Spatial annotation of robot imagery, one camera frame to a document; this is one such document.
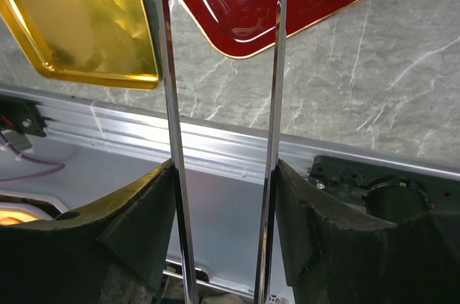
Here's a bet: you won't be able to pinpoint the silver metal tongs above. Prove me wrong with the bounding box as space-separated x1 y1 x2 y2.
157 0 288 303

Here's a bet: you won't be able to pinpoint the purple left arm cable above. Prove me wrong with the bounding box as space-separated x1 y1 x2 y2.
0 129 66 185

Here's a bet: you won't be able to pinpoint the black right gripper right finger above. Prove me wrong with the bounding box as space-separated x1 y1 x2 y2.
275 161 459 303

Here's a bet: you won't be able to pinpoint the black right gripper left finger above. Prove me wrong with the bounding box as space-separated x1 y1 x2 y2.
1 161 175 303

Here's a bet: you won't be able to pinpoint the aluminium table edge rail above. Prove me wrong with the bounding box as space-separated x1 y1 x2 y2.
1 84 459 183

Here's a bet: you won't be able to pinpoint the gold tin lid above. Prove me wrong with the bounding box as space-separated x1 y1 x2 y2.
1 0 161 90

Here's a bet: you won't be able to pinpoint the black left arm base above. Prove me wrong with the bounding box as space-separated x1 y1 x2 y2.
0 95 46 137

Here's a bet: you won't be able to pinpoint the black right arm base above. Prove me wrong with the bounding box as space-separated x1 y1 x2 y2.
308 156 459 223

